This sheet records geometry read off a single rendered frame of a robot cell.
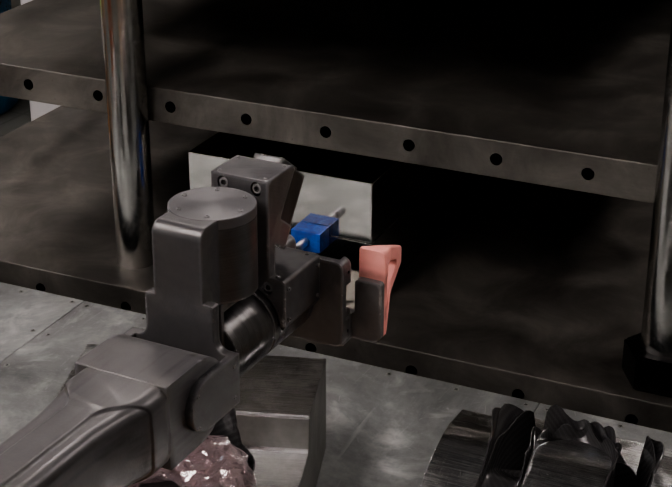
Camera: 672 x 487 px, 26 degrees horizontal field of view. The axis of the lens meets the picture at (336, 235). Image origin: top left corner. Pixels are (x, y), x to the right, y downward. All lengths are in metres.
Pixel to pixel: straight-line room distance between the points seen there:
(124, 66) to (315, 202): 0.31
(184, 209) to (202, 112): 1.04
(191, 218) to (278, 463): 0.58
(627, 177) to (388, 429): 0.41
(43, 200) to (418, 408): 0.84
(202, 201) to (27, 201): 1.38
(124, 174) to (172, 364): 1.12
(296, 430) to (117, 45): 0.68
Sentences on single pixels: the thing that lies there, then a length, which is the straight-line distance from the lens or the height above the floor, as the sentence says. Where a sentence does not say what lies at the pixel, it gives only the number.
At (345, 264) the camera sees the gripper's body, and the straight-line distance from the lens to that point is 1.00.
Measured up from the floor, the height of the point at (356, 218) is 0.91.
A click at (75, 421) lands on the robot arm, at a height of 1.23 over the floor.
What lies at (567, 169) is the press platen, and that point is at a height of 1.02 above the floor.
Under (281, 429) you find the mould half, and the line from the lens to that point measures 1.45.
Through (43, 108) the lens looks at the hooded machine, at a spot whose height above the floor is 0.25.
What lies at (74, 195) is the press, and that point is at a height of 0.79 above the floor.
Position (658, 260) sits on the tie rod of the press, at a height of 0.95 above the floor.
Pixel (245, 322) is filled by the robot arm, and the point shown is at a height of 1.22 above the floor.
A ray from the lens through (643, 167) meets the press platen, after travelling 1.74.
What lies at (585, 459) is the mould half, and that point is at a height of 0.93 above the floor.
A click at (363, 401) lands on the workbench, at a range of 1.68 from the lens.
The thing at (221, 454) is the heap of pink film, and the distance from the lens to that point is 1.42.
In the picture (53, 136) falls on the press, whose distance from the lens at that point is 2.56.
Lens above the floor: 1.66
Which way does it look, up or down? 24 degrees down
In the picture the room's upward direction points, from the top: straight up
